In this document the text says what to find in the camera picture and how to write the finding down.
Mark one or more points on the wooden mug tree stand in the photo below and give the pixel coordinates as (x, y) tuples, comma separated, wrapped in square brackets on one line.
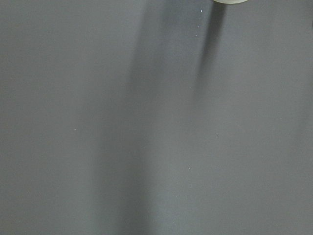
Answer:
[(230, 1)]

